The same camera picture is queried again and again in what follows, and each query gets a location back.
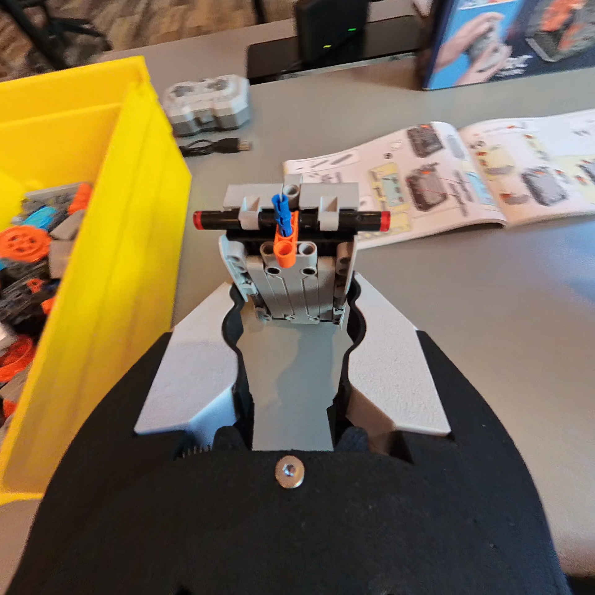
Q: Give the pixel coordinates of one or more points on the grey black brick robot assembly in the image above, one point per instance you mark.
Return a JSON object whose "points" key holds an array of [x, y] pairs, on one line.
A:
{"points": [[288, 288]]}

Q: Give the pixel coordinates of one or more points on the open instruction booklet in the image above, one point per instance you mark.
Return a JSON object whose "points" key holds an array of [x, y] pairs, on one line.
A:
{"points": [[465, 176]]}

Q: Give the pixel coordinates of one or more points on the grey remote controller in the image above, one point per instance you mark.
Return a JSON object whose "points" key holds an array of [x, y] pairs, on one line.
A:
{"points": [[207, 104]]}

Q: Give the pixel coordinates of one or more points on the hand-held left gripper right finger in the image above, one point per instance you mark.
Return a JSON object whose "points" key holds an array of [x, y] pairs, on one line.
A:
{"points": [[395, 372]]}

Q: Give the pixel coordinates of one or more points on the grey desk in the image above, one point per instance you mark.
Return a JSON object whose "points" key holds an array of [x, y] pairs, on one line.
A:
{"points": [[465, 325]]}

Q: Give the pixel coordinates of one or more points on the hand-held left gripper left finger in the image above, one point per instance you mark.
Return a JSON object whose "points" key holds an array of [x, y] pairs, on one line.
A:
{"points": [[186, 372]]}

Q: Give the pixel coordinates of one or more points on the yellow bin with building pieces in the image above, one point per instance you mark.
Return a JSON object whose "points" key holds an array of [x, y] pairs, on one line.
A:
{"points": [[130, 232]]}

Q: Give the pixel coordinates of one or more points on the blue robot kit box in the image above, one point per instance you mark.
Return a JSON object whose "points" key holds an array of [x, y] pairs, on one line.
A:
{"points": [[488, 42]]}

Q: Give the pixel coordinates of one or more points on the black device with green light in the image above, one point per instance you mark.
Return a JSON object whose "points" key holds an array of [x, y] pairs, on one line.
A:
{"points": [[325, 28]]}

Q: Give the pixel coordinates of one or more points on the pile of building pieces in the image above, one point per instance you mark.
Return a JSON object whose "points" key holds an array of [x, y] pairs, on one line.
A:
{"points": [[32, 260]]}

